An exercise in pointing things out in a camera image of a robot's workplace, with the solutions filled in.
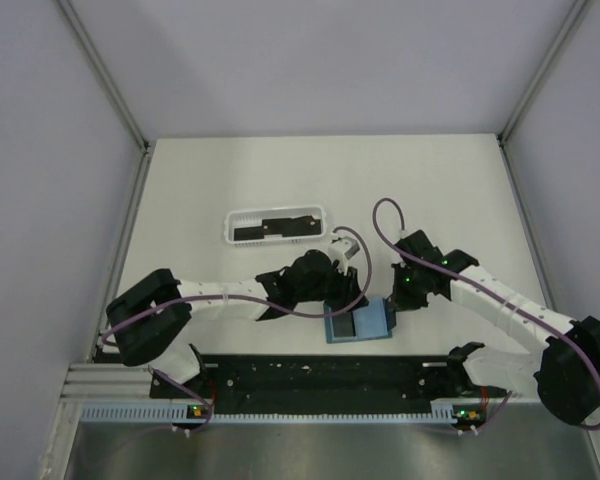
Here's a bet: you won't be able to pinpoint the white plastic basket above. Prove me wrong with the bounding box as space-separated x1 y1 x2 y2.
223 204 327 247

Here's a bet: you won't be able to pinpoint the blue leather card holder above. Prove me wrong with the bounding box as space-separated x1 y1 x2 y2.
324 297 396 344

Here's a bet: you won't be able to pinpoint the left aluminium frame post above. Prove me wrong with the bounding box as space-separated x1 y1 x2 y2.
53 0 150 152

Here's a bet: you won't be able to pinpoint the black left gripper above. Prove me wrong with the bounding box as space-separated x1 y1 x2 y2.
295 259 368 313

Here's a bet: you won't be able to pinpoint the grey slotted cable duct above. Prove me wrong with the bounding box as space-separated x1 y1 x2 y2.
80 402 485 426

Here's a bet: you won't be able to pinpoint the aluminium front rail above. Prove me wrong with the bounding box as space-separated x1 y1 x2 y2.
60 364 152 401

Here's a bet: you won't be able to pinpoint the right aluminium frame post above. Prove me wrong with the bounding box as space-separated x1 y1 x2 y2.
497 0 594 148

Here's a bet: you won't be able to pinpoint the aluminium frame post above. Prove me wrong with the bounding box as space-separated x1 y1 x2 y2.
53 0 150 152
497 0 594 148

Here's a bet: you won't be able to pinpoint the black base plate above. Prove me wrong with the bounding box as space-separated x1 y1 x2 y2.
149 353 511 416

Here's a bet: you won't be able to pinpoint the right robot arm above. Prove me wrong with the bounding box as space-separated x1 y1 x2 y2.
391 230 600 429

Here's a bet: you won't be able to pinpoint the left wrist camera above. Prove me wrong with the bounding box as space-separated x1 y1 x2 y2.
327 232 360 270

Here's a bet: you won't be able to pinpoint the black VIP credit card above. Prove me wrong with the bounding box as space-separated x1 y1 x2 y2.
331 314 356 340

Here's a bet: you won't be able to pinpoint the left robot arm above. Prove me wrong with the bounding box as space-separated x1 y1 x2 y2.
101 249 370 397

